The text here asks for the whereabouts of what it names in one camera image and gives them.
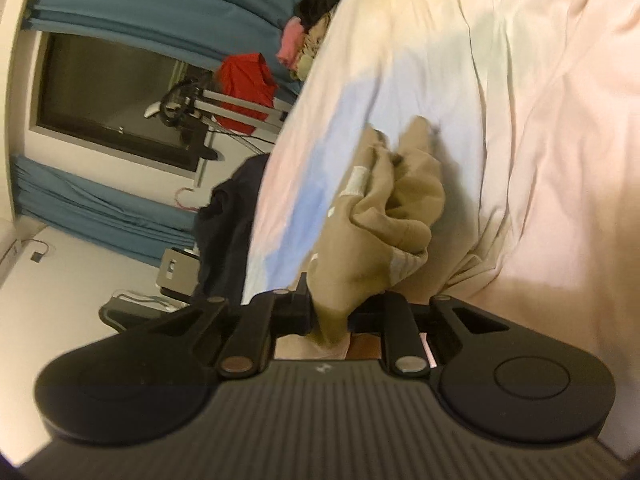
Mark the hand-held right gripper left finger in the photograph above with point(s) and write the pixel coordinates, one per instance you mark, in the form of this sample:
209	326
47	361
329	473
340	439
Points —
292	310

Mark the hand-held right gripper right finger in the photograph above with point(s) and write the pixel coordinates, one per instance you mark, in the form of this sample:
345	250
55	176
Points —
370	319

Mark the tan t-shirt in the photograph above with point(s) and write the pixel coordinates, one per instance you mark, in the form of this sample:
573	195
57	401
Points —
395	220

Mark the dark navy cloth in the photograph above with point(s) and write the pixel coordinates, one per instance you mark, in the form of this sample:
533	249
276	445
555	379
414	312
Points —
225	230

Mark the black and white chair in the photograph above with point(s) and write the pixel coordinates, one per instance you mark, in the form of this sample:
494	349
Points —
177	270

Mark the pink hanger hook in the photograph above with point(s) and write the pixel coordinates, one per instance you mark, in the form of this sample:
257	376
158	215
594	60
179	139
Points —
186	194

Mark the wavy framed vanity mirror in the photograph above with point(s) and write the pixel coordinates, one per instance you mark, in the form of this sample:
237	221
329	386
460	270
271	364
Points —
130	312

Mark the dark hanging cloth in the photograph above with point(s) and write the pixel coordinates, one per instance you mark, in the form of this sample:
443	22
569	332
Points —
209	153

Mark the garment steamer stand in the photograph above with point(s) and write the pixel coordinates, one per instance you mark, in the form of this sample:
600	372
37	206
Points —
230	105

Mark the narrow teal curtain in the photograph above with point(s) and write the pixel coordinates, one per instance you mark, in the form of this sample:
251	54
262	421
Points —
100	210

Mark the red garment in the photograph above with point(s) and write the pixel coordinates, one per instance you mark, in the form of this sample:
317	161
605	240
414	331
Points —
245	85

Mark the white bed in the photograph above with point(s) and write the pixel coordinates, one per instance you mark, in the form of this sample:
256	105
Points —
525	135

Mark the beige garment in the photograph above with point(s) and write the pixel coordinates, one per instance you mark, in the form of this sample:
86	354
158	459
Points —
312	45

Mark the pink garment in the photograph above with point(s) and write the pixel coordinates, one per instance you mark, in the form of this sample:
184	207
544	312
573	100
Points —
291	42

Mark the dark framed window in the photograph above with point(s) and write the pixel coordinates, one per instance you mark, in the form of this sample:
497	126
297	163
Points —
110	95

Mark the white air conditioner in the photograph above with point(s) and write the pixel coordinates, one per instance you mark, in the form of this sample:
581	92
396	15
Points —
7	245

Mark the wide teal curtain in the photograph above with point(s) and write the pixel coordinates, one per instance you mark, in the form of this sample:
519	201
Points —
165	0

